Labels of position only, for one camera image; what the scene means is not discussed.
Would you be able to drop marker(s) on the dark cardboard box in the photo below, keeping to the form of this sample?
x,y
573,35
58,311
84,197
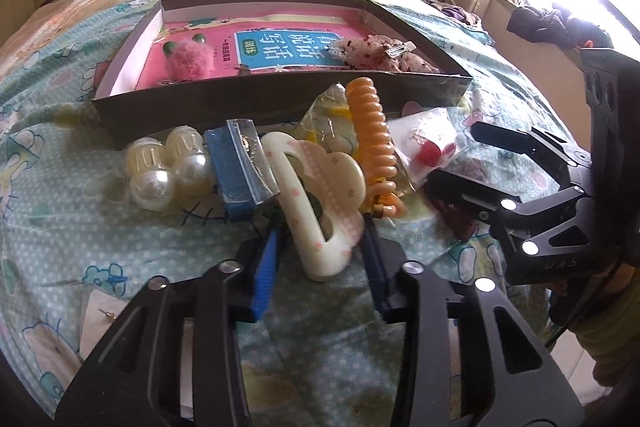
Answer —
x,y
200,107

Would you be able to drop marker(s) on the maroon hair clip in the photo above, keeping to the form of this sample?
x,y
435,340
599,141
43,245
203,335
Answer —
x,y
462,224

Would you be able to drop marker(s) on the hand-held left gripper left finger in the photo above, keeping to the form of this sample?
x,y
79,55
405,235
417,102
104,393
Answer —
x,y
264,272

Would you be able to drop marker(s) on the plastic bag of red beads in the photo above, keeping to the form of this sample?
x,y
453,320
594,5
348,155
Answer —
x,y
430,152

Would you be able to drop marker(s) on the blue box with clear lid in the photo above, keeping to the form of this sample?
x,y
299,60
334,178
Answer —
x,y
232,172

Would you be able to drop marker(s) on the pink fluffy hair clip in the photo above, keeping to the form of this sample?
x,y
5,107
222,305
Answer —
x,y
192,59

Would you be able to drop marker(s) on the person's right forearm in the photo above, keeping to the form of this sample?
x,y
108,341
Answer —
x,y
615,322

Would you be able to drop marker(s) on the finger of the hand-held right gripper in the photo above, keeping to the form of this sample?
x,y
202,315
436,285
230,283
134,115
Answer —
x,y
515,141
475,192

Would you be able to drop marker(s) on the dark clothes on windowsill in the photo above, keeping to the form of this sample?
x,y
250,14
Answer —
x,y
555,24

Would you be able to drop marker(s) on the plastic bag of yellow rings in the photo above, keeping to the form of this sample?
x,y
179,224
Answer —
x,y
325,117

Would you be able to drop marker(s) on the cartoon cat printed bed sheet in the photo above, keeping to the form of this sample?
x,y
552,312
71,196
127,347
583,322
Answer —
x,y
75,217

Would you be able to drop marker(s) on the floral bow hair clip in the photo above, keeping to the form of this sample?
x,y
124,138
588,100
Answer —
x,y
370,49

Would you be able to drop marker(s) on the white earring card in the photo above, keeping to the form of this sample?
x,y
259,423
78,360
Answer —
x,y
97,324

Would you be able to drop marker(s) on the pearl hair clip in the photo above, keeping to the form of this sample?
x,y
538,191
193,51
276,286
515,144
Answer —
x,y
192,164
150,179

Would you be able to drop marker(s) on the pink book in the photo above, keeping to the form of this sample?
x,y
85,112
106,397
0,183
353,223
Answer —
x,y
280,52

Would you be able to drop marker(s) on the green bead hair clip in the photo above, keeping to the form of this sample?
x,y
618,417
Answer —
x,y
198,39

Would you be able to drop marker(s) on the white cloud-shaped hair claw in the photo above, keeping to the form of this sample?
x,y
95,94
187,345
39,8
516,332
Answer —
x,y
345,172

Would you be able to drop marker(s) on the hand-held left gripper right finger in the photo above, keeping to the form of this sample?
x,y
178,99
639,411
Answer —
x,y
376,267

